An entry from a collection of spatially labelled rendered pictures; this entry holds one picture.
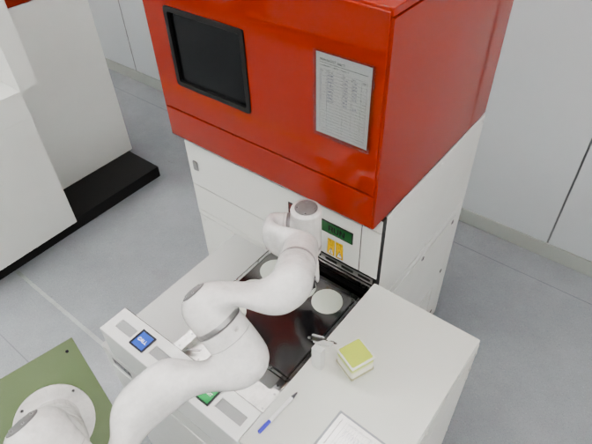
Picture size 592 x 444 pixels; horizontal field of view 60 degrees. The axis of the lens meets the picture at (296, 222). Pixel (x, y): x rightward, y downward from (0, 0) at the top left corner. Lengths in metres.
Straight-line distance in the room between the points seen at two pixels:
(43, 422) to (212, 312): 0.36
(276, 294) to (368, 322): 0.56
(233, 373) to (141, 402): 0.18
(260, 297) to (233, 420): 0.46
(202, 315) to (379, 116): 0.58
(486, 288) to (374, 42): 2.07
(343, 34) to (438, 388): 0.90
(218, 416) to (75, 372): 0.39
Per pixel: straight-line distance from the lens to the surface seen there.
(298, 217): 1.33
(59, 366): 1.49
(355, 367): 1.36
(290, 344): 1.55
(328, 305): 1.64
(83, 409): 1.51
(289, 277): 1.03
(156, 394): 1.05
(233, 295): 1.01
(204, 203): 2.03
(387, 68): 1.14
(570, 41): 2.65
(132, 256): 3.19
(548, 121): 2.82
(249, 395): 1.50
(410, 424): 1.38
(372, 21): 1.11
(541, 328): 2.92
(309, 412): 1.38
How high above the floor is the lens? 2.20
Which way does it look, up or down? 43 degrees down
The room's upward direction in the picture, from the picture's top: 2 degrees counter-clockwise
